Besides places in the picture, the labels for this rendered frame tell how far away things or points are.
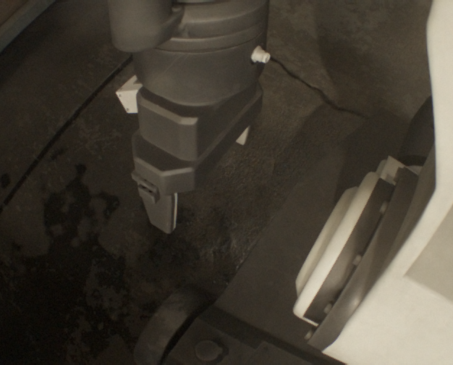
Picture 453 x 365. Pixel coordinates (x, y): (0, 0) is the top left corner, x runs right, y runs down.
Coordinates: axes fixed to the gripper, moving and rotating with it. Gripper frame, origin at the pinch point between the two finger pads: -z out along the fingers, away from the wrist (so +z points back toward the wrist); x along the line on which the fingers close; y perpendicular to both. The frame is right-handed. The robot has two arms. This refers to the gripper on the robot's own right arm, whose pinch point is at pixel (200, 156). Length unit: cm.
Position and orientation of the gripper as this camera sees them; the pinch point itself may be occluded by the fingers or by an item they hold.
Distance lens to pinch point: 41.1
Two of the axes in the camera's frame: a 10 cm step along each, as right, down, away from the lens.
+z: 0.1, -5.7, -8.2
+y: 8.3, 4.6, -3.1
